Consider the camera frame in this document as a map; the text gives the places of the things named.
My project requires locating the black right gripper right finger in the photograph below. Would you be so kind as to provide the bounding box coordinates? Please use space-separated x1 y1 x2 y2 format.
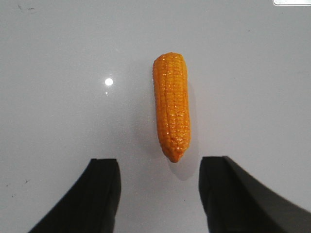
198 156 311 233

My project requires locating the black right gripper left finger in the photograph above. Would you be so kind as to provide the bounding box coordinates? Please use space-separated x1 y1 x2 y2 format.
30 159 121 233

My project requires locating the orange corn cob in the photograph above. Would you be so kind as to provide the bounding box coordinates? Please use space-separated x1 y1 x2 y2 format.
153 52 191 163

